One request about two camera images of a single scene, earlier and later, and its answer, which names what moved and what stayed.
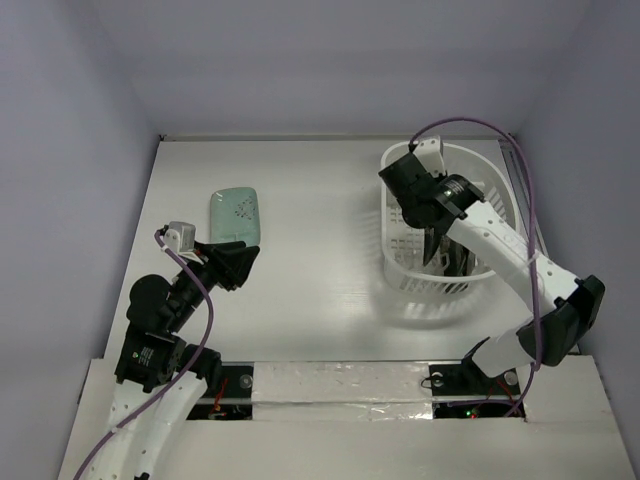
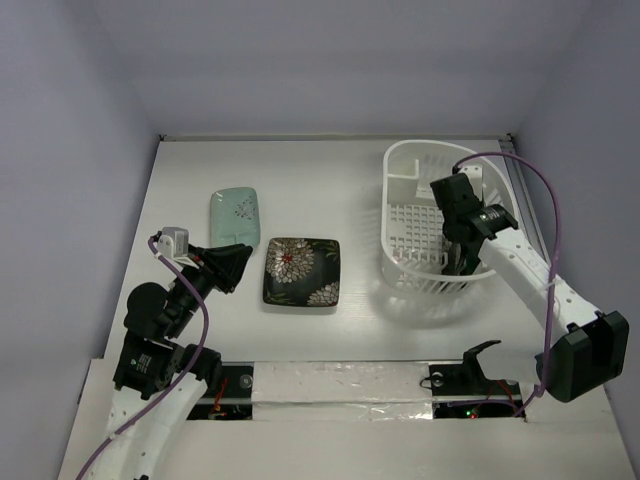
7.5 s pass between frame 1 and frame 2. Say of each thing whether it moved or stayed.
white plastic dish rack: stayed
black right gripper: moved
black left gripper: stayed
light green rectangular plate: stayed
